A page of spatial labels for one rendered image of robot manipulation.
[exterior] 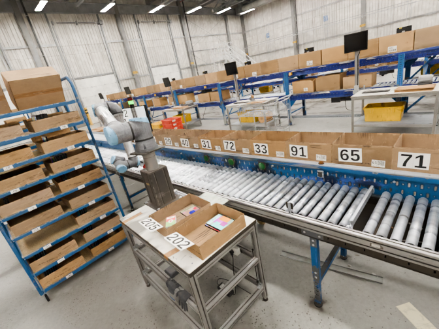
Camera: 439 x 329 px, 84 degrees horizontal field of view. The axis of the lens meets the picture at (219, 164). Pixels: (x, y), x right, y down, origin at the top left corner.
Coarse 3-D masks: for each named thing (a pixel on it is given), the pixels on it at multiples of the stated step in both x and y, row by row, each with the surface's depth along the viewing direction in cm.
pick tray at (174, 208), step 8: (176, 200) 193; (184, 200) 198; (192, 200) 201; (200, 200) 191; (168, 208) 189; (176, 208) 194; (184, 208) 197; (200, 208) 174; (152, 216) 181; (160, 216) 186; (168, 216) 190; (176, 216) 188; (184, 216) 186; (192, 216) 170; (160, 224) 182; (176, 224) 163; (160, 232) 172; (168, 232) 160
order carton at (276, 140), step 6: (264, 132) 256; (270, 132) 254; (276, 132) 249; (282, 132) 245; (288, 132) 240; (294, 132) 236; (252, 138) 243; (258, 138) 250; (264, 138) 258; (270, 138) 257; (276, 138) 252; (282, 138) 248; (288, 138) 243; (252, 144) 240; (270, 144) 225; (276, 144) 220; (282, 144) 216; (252, 150) 243; (270, 150) 227; (276, 150) 223; (282, 150) 219; (270, 156) 230; (276, 156) 226
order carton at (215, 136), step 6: (210, 132) 308; (216, 132) 310; (222, 132) 303; (228, 132) 296; (198, 138) 294; (204, 138) 285; (210, 138) 278; (216, 138) 272; (216, 144) 275; (210, 150) 287; (216, 150) 280; (222, 150) 273
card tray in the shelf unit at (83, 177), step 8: (80, 168) 271; (88, 168) 277; (96, 168) 254; (72, 176) 266; (80, 176) 245; (88, 176) 250; (96, 176) 255; (56, 184) 243; (64, 184) 236; (72, 184) 241; (80, 184) 246
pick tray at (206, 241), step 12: (216, 204) 178; (204, 216) 172; (228, 216) 173; (240, 216) 156; (180, 228) 160; (192, 228) 166; (204, 228) 166; (228, 228) 149; (240, 228) 157; (192, 240) 156; (204, 240) 154; (216, 240) 144; (228, 240) 151; (192, 252) 146; (204, 252) 139
